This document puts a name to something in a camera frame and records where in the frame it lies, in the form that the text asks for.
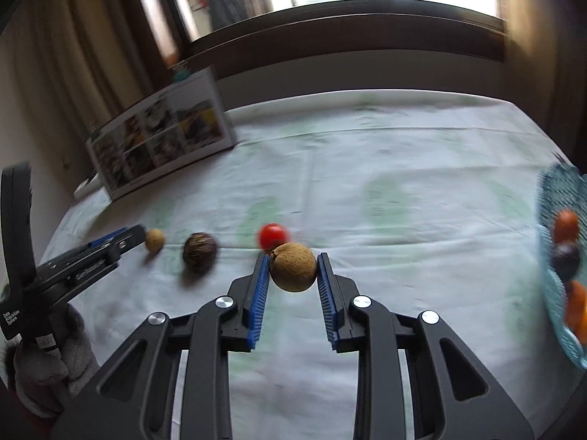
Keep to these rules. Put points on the person's left hand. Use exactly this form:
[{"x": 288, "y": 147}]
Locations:
[{"x": 41, "y": 376}]

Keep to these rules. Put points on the dark purple wrinkled fruit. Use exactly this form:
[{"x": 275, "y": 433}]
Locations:
[{"x": 565, "y": 259}]

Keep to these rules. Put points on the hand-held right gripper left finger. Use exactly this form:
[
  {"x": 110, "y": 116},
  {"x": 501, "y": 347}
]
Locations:
[{"x": 259, "y": 302}]

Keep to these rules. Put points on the white green-print tablecloth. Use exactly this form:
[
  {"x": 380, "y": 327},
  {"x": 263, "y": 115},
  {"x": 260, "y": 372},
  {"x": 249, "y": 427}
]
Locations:
[{"x": 403, "y": 247}]

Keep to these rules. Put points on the light blue lattice basket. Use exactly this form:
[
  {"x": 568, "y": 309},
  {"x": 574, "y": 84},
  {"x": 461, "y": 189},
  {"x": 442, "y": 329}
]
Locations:
[{"x": 548, "y": 220}]

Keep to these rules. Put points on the beige curtain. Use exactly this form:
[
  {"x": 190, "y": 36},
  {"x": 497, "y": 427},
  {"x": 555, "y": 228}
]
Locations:
[
  {"x": 545, "y": 55},
  {"x": 96, "y": 41}
]

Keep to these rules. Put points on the binder clip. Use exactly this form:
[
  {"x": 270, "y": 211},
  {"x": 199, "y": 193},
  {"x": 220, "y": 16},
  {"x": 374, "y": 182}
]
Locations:
[{"x": 180, "y": 72}]

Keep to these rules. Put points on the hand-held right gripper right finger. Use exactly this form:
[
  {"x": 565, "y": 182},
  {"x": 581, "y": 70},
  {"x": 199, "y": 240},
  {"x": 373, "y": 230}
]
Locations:
[{"x": 328, "y": 302}]

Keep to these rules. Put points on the small brown longan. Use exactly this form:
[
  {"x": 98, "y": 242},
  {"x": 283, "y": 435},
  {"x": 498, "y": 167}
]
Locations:
[{"x": 154, "y": 240}]

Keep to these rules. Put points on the small mandarin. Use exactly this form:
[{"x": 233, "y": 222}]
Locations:
[{"x": 567, "y": 227}]

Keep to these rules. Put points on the small red tomato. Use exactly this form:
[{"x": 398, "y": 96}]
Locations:
[{"x": 272, "y": 233}]

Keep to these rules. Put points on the large smooth orange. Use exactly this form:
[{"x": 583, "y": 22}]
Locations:
[{"x": 577, "y": 308}]

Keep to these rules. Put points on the photo collage board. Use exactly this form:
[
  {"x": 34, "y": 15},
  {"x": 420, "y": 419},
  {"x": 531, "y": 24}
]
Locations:
[{"x": 160, "y": 137}]

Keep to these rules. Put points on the dark brown wrinkled fruit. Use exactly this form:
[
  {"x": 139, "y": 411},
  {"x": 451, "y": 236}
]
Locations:
[{"x": 199, "y": 253}]

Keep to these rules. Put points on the round brown-green fruit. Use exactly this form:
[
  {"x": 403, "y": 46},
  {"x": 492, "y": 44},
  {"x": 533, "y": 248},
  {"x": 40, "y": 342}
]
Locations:
[{"x": 293, "y": 268}]

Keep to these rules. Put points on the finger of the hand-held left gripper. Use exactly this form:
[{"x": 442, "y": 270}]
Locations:
[
  {"x": 130, "y": 237},
  {"x": 106, "y": 239}
]

